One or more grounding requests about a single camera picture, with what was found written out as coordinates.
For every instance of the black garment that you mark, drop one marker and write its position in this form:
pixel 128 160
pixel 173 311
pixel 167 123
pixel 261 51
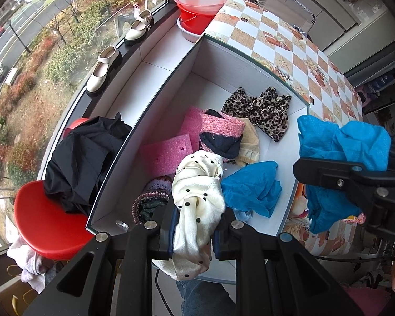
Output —
pixel 82 161

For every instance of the purple knit sock roll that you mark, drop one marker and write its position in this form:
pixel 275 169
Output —
pixel 151 200

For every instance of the yellow metal frame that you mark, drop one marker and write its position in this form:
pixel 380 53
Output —
pixel 16 286

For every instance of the leopard print scrunchie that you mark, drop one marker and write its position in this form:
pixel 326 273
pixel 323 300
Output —
pixel 263 112

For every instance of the cream polka dot scrunchie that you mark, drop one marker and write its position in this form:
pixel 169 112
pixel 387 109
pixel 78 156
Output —
pixel 197 197

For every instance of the checkered printed tablecloth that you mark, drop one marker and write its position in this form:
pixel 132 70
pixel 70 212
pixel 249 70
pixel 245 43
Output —
pixel 316 82

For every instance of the pink foam sponge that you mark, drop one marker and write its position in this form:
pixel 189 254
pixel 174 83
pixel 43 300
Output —
pixel 192 121
pixel 164 154

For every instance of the red round stool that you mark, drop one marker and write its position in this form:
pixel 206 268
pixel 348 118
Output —
pixel 77 125
pixel 49 223

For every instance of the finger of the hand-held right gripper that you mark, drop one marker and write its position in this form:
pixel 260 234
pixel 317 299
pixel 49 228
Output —
pixel 326 174

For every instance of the dark checkered cloth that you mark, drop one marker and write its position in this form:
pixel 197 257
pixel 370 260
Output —
pixel 301 33

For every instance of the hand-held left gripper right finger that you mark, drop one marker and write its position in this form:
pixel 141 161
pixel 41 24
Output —
pixel 216 245

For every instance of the white plastic basin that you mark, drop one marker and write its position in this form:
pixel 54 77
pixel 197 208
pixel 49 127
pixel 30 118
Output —
pixel 189 34

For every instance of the person's maroon jacket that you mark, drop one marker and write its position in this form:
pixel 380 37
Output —
pixel 368 302

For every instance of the red plastic bucket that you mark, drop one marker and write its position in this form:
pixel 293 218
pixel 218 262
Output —
pixel 197 18

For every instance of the pink knitted sock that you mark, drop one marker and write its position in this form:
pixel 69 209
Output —
pixel 222 128

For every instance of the floral tissue pack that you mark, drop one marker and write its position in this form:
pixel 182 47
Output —
pixel 298 200

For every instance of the person's trouser leg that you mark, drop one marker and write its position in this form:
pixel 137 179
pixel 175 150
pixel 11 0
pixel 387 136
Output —
pixel 207 299

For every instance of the blue crinkled cloth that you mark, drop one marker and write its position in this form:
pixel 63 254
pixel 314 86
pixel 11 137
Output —
pixel 342 138
pixel 253 184

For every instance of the white crumpled cloth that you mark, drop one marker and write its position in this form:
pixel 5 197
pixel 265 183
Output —
pixel 29 263

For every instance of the beige chair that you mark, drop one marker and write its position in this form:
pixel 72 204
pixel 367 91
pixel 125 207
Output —
pixel 289 1

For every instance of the white roadside box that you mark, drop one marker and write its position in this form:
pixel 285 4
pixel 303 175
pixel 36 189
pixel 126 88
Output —
pixel 11 76

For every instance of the white cardboard box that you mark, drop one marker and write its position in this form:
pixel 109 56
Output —
pixel 217 82

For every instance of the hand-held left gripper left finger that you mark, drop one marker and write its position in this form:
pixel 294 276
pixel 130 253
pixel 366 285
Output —
pixel 175 237

